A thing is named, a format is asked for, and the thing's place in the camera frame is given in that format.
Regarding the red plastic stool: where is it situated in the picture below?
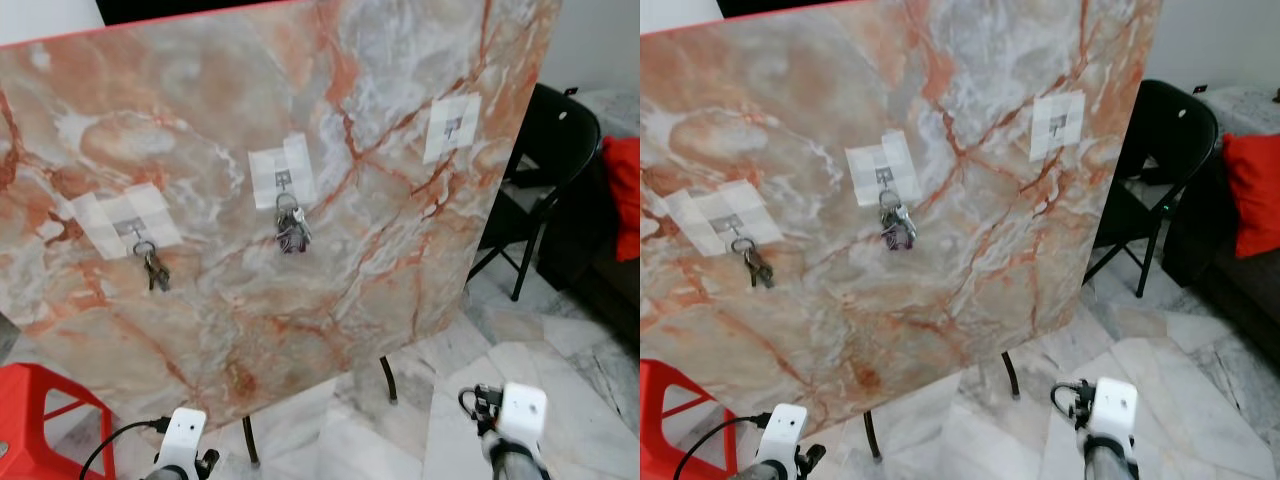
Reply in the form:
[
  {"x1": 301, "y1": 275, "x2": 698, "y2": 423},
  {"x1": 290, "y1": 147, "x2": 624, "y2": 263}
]
[
  {"x1": 640, "y1": 358, "x2": 713, "y2": 480},
  {"x1": 0, "y1": 363, "x2": 117, "y2": 480}
]

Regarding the dark sofa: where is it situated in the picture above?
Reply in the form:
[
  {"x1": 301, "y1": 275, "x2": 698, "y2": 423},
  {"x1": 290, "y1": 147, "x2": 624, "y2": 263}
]
[
  {"x1": 540, "y1": 150, "x2": 641, "y2": 346},
  {"x1": 1165, "y1": 150, "x2": 1280, "y2": 363}
]

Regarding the pink marble board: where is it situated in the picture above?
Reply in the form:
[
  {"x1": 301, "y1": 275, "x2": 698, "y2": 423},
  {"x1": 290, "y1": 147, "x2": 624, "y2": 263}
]
[
  {"x1": 0, "y1": 0, "x2": 563, "y2": 433},
  {"x1": 640, "y1": 0, "x2": 1163, "y2": 438}
]

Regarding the dark key bunch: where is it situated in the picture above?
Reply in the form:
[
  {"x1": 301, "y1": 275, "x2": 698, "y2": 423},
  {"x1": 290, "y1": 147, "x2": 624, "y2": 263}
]
[
  {"x1": 730, "y1": 237, "x2": 776, "y2": 289},
  {"x1": 133, "y1": 240, "x2": 172, "y2": 293}
]

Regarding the red cushion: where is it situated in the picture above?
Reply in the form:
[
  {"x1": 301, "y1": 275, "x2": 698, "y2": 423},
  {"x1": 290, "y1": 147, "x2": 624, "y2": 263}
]
[
  {"x1": 600, "y1": 135, "x2": 641, "y2": 263},
  {"x1": 1222, "y1": 132, "x2": 1280, "y2": 259}
]

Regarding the black folding chair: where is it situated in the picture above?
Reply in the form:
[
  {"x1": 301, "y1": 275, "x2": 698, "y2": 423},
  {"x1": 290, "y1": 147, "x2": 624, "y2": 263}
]
[
  {"x1": 1083, "y1": 79, "x2": 1221, "y2": 299},
  {"x1": 468, "y1": 84, "x2": 604, "y2": 302}
]

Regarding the grey speckled cover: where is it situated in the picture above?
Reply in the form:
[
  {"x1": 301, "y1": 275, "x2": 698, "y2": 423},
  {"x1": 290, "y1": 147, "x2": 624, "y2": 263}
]
[
  {"x1": 1205, "y1": 85, "x2": 1280, "y2": 141},
  {"x1": 575, "y1": 88, "x2": 641, "y2": 139}
]

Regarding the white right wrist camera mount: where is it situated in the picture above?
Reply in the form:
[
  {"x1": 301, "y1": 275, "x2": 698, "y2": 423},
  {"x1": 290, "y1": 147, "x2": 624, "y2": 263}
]
[
  {"x1": 493, "y1": 382, "x2": 549, "y2": 446},
  {"x1": 1088, "y1": 378, "x2": 1139, "y2": 446}
]

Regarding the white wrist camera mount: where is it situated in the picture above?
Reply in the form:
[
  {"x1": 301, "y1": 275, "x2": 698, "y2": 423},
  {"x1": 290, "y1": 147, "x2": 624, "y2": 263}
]
[
  {"x1": 155, "y1": 407, "x2": 209, "y2": 473},
  {"x1": 493, "y1": 382, "x2": 549, "y2": 446},
  {"x1": 1088, "y1": 378, "x2": 1139, "y2": 446},
  {"x1": 755, "y1": 403, "x2": 809, "y2": 471}
]

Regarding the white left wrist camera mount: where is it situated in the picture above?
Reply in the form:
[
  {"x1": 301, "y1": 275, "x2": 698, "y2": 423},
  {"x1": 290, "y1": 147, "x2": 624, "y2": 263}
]
[
  {"x1": 755, "y1": 403, "x2": 809, "y2": 471},
  {"x1": 155, "y1": 407, "x2": 209, "y2": 473}
]

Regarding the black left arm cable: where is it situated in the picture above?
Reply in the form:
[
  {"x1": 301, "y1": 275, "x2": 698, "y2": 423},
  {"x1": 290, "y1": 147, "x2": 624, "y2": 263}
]
[
  {"x1": 78, "y1": 418, "x2": 171, "y2": 480},
  {"x1": 672, "y1": 415, "x2": 769, "y2": 480}
]

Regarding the white taped wall hook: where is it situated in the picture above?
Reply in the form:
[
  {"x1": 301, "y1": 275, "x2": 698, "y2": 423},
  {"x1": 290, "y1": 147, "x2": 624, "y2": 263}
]
[
  {"x1": 248, "y1": 133, "x2": 317, "y2": 209},
  {"x1": 845, "y1": 130, "x2": 923, "y2": 208},
  {"x1": 72, "y1": 183, "x2": 183, "y2": 259},
  {"x1": 1030, "y1": 90, "x2": 1087, "y2": 161},
  {"x1": 423, "y1": 94, "x2": 482, "y2": 165},
  {"x1": 668, "y1": 180, "x2": 786, "y2": 256}
]

